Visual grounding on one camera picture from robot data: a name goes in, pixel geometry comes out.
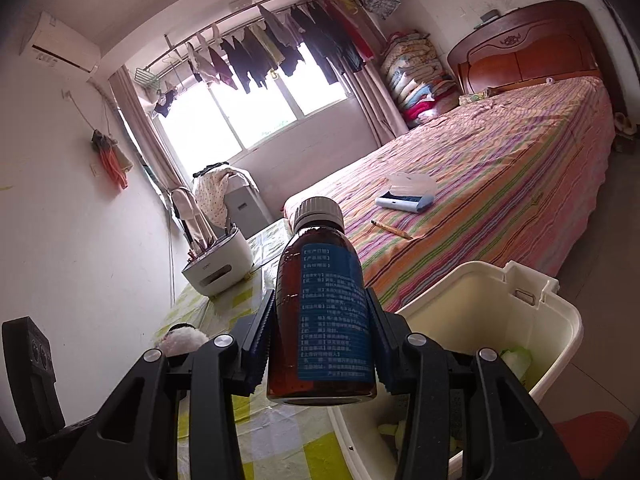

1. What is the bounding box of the white wall air conditioner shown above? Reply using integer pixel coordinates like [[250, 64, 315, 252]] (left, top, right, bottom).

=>
[[20, 10, 100, 72]]

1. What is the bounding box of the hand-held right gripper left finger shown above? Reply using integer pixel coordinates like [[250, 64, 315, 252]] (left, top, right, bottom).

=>
[[60, 287, 277, 480]]

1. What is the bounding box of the white fluffy ball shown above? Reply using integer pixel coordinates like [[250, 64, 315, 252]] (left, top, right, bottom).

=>
[[157, 324, 208, 358]]

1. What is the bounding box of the stack of folded quilts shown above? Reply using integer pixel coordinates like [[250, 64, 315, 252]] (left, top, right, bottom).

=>
[[380, 31, 458, 128]]

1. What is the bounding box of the wooden pencil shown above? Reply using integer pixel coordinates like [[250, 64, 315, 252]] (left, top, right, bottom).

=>
[[371, 219, 413, 239]]

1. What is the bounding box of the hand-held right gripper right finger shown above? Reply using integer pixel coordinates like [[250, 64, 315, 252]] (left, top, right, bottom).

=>
[[364, 287, 563, 480]]

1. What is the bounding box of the green checkered tablecloth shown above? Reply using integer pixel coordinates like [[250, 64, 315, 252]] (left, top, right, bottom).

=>
[[155, 220, 351, 480]]

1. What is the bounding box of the white plastic bin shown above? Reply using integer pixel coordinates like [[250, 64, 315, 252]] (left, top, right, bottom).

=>
[[327, 260, 584, 480]]

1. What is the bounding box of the blue and white pencil case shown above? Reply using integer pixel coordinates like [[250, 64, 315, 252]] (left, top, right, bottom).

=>
[[375, 172, 437, 213]]

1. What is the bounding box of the brown medicine bottle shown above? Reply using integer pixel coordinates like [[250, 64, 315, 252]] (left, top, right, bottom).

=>
[[265, 196, 378, 407]]

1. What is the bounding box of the pale green scrap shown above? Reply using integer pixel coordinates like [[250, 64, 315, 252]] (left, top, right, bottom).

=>
[[378, 421, 407, 453]]

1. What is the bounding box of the bed with striped sheet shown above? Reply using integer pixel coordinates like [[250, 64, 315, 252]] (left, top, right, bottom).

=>
[[282, 76, 616, 313]]

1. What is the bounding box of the row of hanging clothes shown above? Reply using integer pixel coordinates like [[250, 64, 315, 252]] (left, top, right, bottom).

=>
[[152, 0, 401, 118]]

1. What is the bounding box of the polka dot cloth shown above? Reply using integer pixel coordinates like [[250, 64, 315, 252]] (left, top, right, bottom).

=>
[[192, 162, 251, 228]]

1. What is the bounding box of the crumpled green white paper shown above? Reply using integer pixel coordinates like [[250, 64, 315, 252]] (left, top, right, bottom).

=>
[[500, 345, 535, 381]]

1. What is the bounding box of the brown wooden headboard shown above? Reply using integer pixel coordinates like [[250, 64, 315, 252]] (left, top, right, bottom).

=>
[[446, 0, 606, 91]]

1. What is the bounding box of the beige hanging cloth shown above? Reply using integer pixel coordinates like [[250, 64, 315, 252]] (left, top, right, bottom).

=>
[[171, 187, 218, 256]]

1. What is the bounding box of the grey curtain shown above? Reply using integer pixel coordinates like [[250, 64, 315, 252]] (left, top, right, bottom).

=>
[[352, 62, 408, 146], [109, 67, 183, 188]]

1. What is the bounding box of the red stool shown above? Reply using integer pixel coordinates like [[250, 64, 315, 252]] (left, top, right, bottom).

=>
[[552, 410, 633, 480]]

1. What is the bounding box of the green tissue box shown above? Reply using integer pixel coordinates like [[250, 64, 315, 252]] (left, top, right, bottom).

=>
[[457, 87, 496, 106]]

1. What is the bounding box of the orange cloth on wall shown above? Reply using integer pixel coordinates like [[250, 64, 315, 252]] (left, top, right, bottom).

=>
[[91, 129, 133, 191]]

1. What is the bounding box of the window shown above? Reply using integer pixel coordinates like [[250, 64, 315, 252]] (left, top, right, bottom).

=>
[[150, 45, 351, 151]]

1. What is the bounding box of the white wire basket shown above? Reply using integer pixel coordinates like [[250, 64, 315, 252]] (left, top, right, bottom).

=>
[[132, 67, 161, 101]]

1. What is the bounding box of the white standing appliance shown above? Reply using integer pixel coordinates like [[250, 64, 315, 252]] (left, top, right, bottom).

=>
[[222, 180, 273, 236]]

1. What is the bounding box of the white desktop organizer box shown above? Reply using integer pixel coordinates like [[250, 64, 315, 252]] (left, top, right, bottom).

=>
[[181, 227, 254, 300]]

